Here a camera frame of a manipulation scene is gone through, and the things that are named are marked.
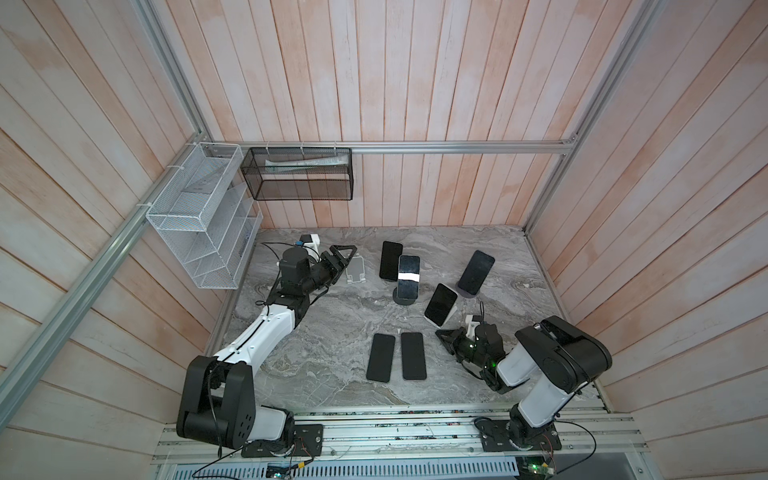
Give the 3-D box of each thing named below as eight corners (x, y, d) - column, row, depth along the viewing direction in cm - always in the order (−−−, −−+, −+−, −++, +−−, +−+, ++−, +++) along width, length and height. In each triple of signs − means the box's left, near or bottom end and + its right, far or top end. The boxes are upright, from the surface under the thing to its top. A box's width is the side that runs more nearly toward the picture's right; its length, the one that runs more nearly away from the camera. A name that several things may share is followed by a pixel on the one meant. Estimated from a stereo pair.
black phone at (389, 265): (378, 283, 106) (378, 257, 94) (383, 267, 111) (384, 240, 99) (396, 287, 105) (398, 261, 94) (399, 270, 110) (402, 243, 98)
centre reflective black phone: (398, 304, 100) (401, 283, 91) (397, 277, 108) (399, 255, 98) (418, 304, 100) (423, 283, 91) (416, 277, 108) (419, 255, 98)
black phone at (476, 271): (454, 293, 104) (463, 266, 92) (465, 275, 109) (476, 249, 97) (471, 302, 102) (483, 277, 90) (482, 284, 106) (495, 258, 95)
